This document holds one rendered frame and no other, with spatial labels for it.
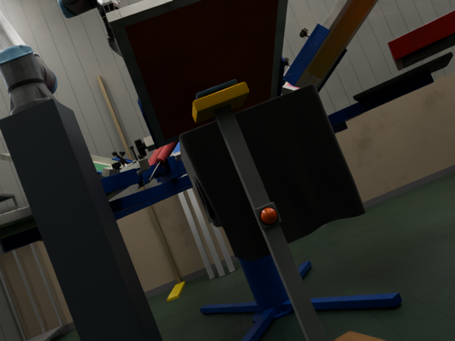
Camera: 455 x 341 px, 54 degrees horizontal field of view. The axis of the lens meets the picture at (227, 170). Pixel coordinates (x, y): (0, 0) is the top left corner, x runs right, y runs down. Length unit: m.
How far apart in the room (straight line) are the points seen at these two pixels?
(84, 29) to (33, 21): 0.62
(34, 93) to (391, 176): 4.66
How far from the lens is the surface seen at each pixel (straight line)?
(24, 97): 1.53
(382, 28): 5.99
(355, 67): 5.74
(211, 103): 1.02
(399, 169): 5.67
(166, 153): 2.44
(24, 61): 1.58
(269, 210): 1.01
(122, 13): 1.41
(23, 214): 1.93
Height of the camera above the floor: 0.72
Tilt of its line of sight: 3 degrees up
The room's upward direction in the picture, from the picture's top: 22 degrees counter-clockwise
